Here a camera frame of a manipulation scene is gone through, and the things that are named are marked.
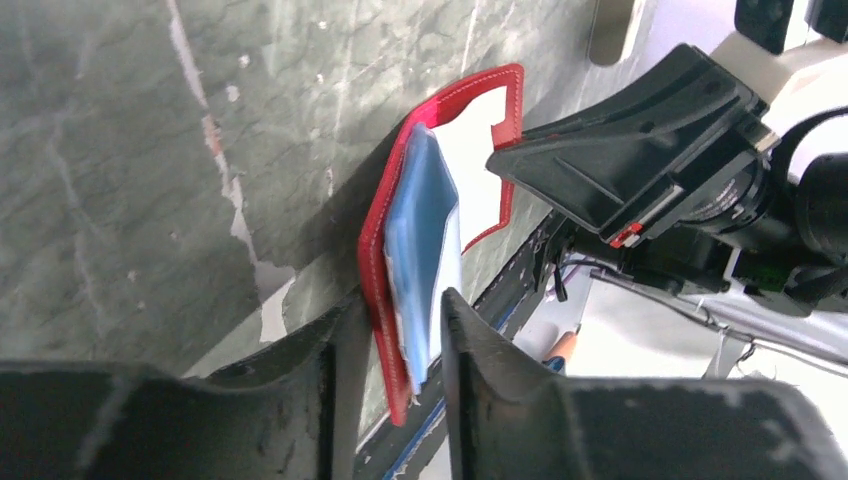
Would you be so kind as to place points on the gold metal card tray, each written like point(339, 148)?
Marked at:
point(614, 31)

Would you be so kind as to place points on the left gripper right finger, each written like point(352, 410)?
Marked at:
point(528, 422)

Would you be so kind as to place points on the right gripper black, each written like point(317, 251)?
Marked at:
point(663, 173)

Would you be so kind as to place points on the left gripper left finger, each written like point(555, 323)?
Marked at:
point(289, 411)

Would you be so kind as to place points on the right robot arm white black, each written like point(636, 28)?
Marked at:
point(733, 313)

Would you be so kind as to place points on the red leather card holder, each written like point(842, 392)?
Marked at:
point(435, 199)

